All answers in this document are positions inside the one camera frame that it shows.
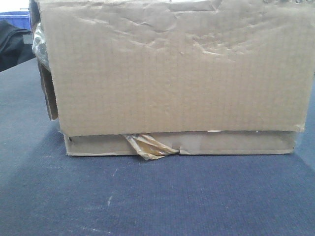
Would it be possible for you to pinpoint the torn brown cardboard box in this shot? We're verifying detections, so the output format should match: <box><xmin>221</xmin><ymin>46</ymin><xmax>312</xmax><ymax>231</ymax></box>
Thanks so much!
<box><xmin>30</xmin><ymin>0</ymin><xmax>315</xmax><ymax>160</ymax></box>

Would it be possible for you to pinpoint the clear plastic bag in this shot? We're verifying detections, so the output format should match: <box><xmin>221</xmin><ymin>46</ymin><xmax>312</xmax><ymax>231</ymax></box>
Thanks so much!
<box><xmin>32</xmin><ymin>21</ymin><xmax>51</xmax><ymax>71</ymax></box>

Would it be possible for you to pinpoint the black fabric bag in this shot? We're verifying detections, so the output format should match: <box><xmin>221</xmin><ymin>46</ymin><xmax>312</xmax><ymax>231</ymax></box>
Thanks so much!
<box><xmin>0</xmin><ymin>20</ymin><xmax>35</xmax><ymax>72</ymax></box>

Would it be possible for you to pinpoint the blue bin upper left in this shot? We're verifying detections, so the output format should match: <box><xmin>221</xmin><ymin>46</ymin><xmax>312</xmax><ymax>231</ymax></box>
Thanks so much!
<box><xmin>0</xmin><ymin>11</ymin><xmax>31</xmax><ymax>30</ymax></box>

